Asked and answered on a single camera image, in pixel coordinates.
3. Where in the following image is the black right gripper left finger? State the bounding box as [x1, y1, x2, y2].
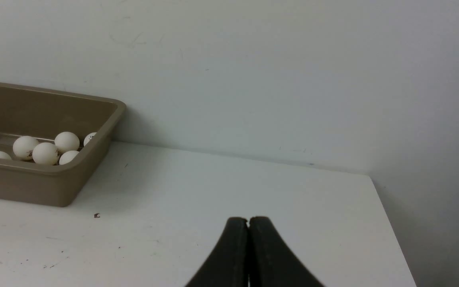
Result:
[186, 217, 248, 287]

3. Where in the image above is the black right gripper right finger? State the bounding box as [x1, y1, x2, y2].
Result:
[248, 216, 323, 287]

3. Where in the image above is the white ping-pong ball with logo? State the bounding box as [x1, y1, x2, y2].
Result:
[58, 150, 79, 165]
[82, 132, 96, 147]

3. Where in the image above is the tan plastic storage bin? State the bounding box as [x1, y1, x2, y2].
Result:
[0, 83, 126, 207]

